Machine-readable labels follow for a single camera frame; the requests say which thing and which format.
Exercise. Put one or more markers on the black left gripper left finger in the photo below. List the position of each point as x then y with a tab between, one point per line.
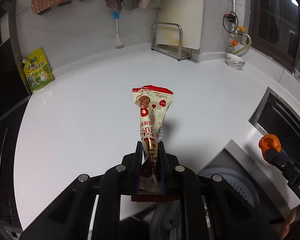
136	167

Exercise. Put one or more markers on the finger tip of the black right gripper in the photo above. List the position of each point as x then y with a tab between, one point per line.
278	159

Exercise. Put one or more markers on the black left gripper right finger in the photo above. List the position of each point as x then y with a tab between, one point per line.
162	169

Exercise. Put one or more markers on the orange peel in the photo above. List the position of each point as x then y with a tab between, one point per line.
269	141

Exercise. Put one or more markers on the red cream snack wrapper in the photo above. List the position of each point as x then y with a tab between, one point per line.
153	103

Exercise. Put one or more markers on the grey perforated trash bin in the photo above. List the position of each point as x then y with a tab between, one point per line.
236	179

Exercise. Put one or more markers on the black kitchen sink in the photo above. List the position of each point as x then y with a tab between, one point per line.
274	116

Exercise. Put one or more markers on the right hand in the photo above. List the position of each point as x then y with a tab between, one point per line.
290	223

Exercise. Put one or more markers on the white patterned ceramic bowl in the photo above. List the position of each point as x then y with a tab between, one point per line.
234	61

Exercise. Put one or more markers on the metal cutting board rack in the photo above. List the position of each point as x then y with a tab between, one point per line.
172	47

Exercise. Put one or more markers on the blue white bottle brush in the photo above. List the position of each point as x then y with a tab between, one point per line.
117	40

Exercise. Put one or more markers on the green yellow seasoning pouch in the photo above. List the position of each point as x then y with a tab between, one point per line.
37	70

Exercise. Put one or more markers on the dark window frame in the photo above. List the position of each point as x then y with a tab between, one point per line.
275	29

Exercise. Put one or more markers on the gas valve with hose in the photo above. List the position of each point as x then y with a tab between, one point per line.
231	26

